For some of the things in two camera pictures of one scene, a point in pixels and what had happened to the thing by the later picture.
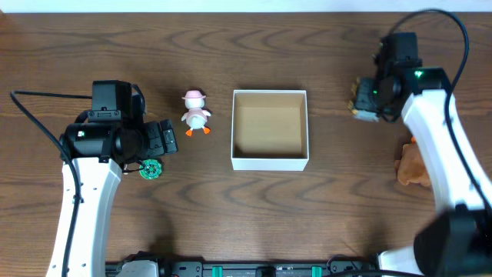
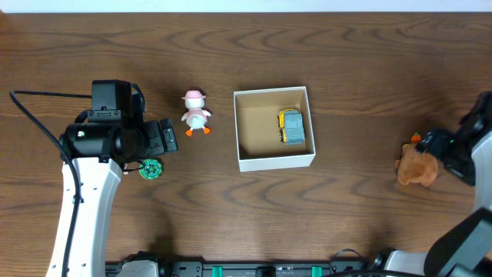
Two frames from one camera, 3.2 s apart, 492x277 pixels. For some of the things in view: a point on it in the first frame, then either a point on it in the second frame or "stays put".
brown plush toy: x=411 y=167 stays put
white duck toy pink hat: x=196 y=115 stays put
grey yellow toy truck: x=360 y=115 → x=291 y=128
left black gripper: x=162 y=138 stays put
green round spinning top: x=150 y=169 stays put
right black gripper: x=363 y=102 → x=441 y=137
